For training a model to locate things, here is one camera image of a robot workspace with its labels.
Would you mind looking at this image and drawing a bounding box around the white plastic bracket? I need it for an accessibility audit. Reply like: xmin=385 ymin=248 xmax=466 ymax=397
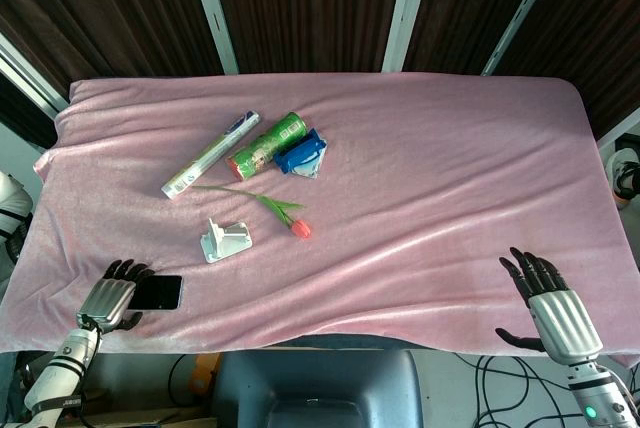
xmin=199 ymin=217 xmax=254 ymax=265

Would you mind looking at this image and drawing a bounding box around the blue snack packet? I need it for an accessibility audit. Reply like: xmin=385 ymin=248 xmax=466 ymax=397
xmin=272 ymin=128 xmax=329 ymax=180

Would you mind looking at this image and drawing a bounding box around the dark brown curtain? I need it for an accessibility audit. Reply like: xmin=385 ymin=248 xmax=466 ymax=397
xmin=0 ymin=0 xmax=640 ymax=149

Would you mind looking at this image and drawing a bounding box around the white metal frame post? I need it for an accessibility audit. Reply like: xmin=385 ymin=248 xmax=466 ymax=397
xmin=480 ymin=0 xmax=569 ymax=77
xmin=380 ymin=0 xmax=435 ymax=74
xmin=0 ymin=31 xmax=70 ymax=120
xmin=183 ymin=0 xmax=240 ymax=76

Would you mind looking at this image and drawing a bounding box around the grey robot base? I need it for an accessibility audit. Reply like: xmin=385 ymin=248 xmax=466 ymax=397
xmin=212 ymin=333 xmax=425 ymax=428

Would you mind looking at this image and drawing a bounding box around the black smartphone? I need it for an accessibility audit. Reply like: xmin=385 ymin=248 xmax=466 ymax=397
xmin=127 ymin=274 xmax=184 ymax=312

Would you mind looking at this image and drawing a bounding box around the white robot with orange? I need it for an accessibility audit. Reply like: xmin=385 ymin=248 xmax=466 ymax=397
xmin=603 ymin=146 xmax=640 ymax=210

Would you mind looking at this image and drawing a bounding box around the red artificial tulip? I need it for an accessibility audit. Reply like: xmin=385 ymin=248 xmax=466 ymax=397
xmin=190 ymin=184 xmax=313 ymax=240

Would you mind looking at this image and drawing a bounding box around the green chip can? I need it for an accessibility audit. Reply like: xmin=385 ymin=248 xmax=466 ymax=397
xmin=225 ymin=111 xmax=308 ymax=183

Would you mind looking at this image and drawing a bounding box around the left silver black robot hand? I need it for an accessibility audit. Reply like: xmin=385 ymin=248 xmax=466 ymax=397
xmin=75 ymin=258 xmax=156 ymax=334

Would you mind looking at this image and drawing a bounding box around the pink velvet tablecloth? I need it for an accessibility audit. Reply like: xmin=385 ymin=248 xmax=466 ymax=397
xmin=0 ymin=71 xmax=640 ymax=368

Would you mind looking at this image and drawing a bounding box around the white robot at edge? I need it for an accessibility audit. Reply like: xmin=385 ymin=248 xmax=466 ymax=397
xmin=0 ymin=170 xmax=34 ymax=264

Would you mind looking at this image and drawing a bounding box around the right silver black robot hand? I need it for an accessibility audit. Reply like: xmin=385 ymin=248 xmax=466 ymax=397
xmin=494 ymin=246 xmax=604 ymax=364

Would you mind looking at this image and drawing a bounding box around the black floor cable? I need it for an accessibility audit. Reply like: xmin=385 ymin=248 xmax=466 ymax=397
xmin=452 ymin=351 xmax=591 ymax=428

